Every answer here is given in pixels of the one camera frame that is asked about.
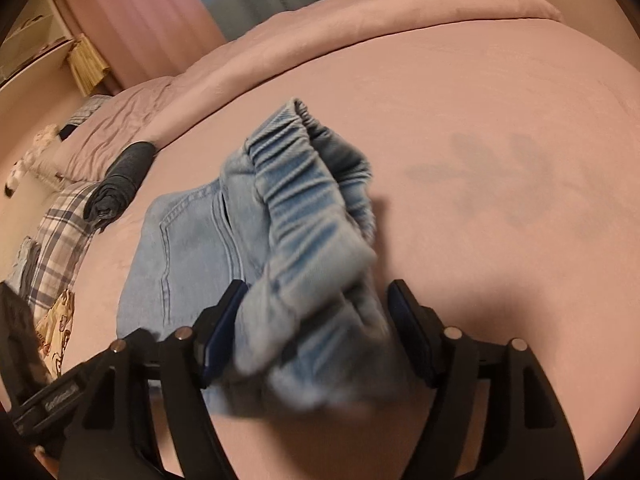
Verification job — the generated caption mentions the white shelf unit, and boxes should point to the white shelf unit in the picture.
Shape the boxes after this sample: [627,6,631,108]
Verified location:
[0,0,76,91]

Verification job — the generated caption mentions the white plush toy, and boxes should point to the white plush toy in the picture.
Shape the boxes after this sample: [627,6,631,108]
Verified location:
[5,125,61,196]

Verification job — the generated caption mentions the grey striped cloth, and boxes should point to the grey striped cloth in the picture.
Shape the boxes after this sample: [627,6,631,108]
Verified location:
[7,237,43,296]

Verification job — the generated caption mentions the blue checked cloth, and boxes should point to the blue checked cloth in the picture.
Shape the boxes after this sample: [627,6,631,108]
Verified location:
[60,95,108,138]

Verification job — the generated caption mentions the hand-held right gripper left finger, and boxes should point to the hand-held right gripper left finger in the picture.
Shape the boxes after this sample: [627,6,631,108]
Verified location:
[59,280,250,480]

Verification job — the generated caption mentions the pink curtain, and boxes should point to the pink curtain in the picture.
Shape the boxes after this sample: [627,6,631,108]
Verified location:
[55,0,226,96]

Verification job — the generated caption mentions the light blue denim pants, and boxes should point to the light blue denim pants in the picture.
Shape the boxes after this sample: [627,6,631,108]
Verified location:
[116,99,426,421]

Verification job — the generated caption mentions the pink bed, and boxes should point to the pink bed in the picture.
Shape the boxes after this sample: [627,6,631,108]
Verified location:
[0,0,640,480]

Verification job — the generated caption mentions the pink duvet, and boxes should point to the pink duvet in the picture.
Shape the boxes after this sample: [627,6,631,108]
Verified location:
[30,0,563,191]

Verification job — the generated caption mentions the dark grey rolled cloth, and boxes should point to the dark grey rolled cloth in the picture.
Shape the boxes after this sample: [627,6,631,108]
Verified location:
[82,141,158,233]

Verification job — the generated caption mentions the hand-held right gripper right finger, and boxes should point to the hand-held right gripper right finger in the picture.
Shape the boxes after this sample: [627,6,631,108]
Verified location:
[386,279,586,480]

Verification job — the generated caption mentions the cream patterned cloth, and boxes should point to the cream patterned cloth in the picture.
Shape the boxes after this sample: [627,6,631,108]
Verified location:
[32,287,76,378]

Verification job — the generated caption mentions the plaid cloth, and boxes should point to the plaid cloth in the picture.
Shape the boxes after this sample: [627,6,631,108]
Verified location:
[22,180,101,321]

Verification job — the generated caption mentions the woven basket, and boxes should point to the woven basket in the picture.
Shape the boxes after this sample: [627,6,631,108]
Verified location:
[65,34,112,97]

